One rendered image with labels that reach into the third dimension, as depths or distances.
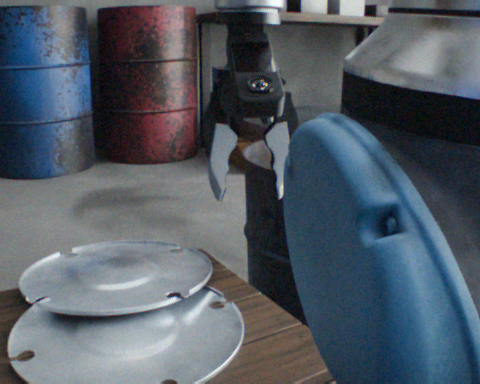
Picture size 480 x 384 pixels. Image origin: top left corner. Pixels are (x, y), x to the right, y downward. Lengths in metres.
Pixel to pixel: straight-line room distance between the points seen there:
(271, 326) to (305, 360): 0.08
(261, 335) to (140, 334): 0.15
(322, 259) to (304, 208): 0.02
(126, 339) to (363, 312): 0.49
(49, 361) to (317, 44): 3.59
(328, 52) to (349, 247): 3.90
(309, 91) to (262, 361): 3.48
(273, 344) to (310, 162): 0.46
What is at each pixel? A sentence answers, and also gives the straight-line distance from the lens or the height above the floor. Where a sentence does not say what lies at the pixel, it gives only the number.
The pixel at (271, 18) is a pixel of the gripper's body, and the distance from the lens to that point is 0.55.
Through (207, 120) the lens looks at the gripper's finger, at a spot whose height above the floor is 0.61.
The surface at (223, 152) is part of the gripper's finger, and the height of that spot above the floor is 0.57.
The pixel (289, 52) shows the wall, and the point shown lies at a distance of 3.87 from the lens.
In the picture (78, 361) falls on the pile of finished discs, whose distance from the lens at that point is 0.61.
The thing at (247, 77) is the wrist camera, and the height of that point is 0.66.
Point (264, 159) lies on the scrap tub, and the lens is 1.12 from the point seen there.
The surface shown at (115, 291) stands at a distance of 0.72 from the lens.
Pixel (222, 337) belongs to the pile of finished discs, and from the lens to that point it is 0.63.
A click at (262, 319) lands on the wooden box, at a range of 0.67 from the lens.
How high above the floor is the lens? 0.70
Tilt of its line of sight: 18 degrees down
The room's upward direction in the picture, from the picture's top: straight up
